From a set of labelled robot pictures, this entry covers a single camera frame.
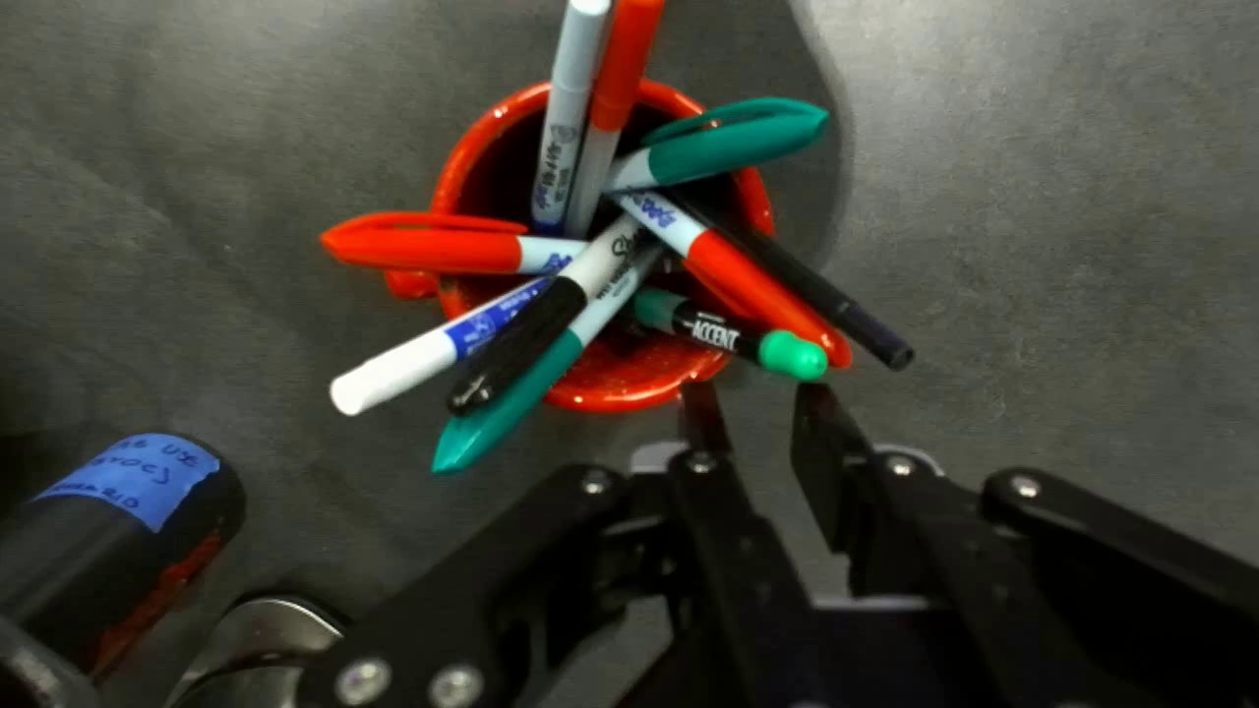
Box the red capped marker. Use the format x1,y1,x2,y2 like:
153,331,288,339
318,208,594,281
608,189,857,378
564,0,668,242

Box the black cylinder blue tape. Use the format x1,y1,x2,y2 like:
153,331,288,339
0,429,251,685

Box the teal capped marker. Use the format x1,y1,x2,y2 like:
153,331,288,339
428,247,665,480
604,93,835,197

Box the red mug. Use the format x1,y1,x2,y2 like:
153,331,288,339
380,74,780,420

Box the grey marker blue print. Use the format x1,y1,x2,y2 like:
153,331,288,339
528,0,617,235

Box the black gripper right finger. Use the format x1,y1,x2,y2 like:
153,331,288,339
787,383,1259,708

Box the white marker blue label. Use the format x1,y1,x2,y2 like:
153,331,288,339
328,213,645,420

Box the black marker green cap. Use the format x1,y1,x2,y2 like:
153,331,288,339
625,288,835,387

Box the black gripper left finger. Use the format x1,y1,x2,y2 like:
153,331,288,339
300,383,835,708

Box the silver round metal part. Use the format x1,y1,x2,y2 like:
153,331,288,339
168,589,352,708

